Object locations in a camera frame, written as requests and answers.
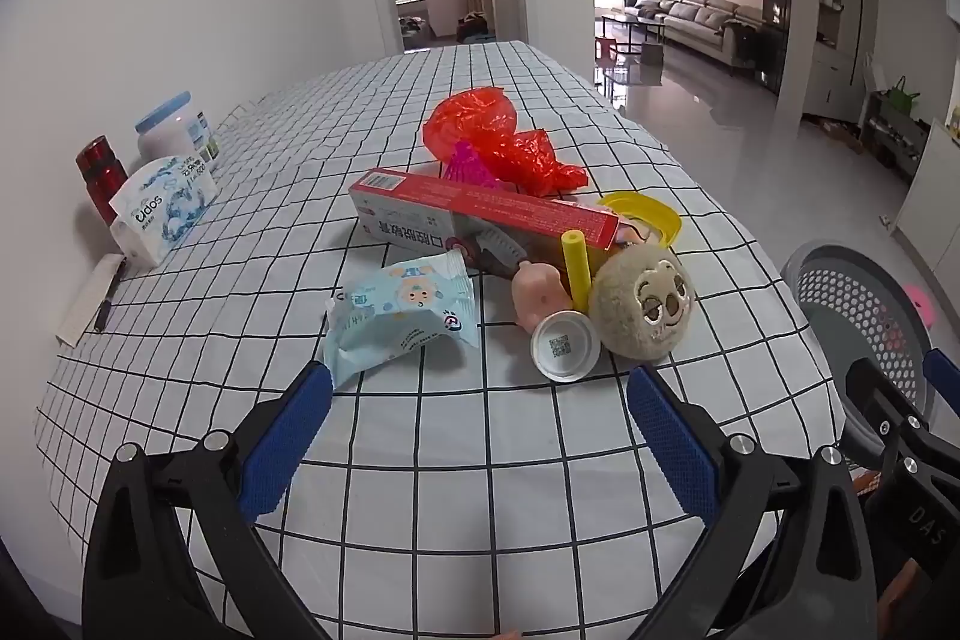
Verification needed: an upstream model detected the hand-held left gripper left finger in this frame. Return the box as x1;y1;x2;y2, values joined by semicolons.
82;359;335;640

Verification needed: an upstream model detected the red toothpaste box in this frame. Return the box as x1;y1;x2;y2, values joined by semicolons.
349;167;622;274

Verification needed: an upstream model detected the green bag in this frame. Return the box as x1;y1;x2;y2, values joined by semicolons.
889;76;922;116

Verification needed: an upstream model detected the yellow plastic lid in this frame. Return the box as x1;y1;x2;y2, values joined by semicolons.
598;191;683;250

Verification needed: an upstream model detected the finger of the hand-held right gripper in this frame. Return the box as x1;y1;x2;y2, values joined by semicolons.
838;356;946;483
922;346;960;431

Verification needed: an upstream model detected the yellow foam tube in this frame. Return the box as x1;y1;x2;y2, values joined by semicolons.
560;233;597;313

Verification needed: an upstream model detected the pink rubber toy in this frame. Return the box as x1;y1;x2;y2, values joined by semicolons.
512;261;571;333

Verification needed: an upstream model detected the red bottle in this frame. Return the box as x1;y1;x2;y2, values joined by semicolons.
75;135;130;226

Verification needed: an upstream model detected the beige plush ball toy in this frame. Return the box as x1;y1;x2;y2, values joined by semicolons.
587;242;704;362

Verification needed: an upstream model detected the dark coffee table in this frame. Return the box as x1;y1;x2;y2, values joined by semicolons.
600;12;668;45

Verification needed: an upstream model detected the black pen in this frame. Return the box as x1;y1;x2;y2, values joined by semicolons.
91;256;128;333

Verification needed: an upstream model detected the pink plastic stool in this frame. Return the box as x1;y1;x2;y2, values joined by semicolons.
904;284;935;330

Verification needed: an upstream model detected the white counter cabinet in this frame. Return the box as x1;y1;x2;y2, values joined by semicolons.
892;119;960;244

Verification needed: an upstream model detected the white black checked tablecloth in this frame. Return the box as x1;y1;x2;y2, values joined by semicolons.
34;40;856;640

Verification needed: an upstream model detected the light blue wet wipes packet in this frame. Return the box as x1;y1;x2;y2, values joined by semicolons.
324;251;481;395

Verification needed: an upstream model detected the dark tall cabinet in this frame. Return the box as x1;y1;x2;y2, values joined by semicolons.
761;0;794;86

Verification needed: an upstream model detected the grey shoe rack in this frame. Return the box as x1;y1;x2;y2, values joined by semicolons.
862;91;927;180

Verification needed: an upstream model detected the white jar with blue lid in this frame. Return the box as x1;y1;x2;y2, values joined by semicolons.
135;91;220;175

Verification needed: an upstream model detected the white blue tissue pack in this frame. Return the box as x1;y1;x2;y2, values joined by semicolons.
109;155;220;268

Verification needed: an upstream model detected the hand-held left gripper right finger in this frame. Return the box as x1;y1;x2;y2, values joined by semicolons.
622;364;878;640

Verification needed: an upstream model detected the grey perforated plastic basket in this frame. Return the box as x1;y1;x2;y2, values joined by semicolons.
780;241;935;461

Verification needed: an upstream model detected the red plastic bag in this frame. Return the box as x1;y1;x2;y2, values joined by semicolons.
422;89;590;197

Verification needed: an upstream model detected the magenta plastic wrapper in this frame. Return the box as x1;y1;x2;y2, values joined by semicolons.
442;143;505;191

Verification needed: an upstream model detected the beige sofa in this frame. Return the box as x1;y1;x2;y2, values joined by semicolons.
625;0;766;58

